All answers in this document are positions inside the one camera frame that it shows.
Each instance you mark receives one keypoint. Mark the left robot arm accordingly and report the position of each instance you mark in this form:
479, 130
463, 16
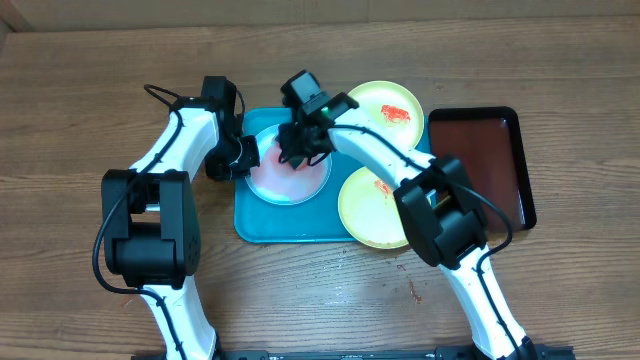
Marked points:
149, 242

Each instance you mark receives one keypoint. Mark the yellow-green plate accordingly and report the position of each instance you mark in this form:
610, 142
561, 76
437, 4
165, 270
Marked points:
368, 211
394, 108

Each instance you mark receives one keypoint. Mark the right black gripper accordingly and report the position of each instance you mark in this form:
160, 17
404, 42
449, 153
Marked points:
289, 133

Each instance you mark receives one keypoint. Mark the black tray with red water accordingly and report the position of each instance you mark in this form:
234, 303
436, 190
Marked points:
488, 142

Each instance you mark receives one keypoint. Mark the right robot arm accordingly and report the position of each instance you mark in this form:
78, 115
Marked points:
442, 217

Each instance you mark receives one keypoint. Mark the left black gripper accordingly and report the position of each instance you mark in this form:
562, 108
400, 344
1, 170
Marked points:
214, 170

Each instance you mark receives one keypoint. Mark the teal plastic tray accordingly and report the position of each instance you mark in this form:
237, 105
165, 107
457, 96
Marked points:
315, 220

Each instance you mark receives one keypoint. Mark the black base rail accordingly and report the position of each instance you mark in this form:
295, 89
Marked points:
441, 353

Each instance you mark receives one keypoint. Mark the light blue plate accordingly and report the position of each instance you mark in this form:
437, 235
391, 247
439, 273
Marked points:
280, 184

